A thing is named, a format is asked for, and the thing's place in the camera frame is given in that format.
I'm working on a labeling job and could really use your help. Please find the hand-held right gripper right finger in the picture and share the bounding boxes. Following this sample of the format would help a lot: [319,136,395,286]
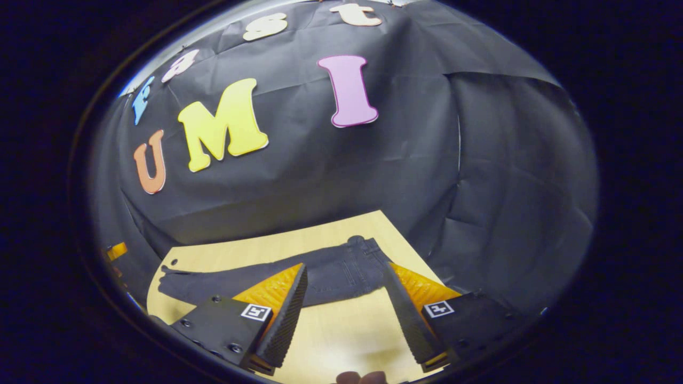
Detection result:
[383,261,528,373]

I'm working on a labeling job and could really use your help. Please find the dark jeans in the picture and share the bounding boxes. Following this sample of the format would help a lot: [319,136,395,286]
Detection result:
[157,235,394,308]

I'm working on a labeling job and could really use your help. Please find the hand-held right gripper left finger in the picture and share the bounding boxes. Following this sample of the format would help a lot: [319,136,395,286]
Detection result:
[170,262,309,377]

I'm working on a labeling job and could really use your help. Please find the black backdrop cloth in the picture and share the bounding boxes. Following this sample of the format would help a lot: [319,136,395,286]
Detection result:
[88,0,599,321]

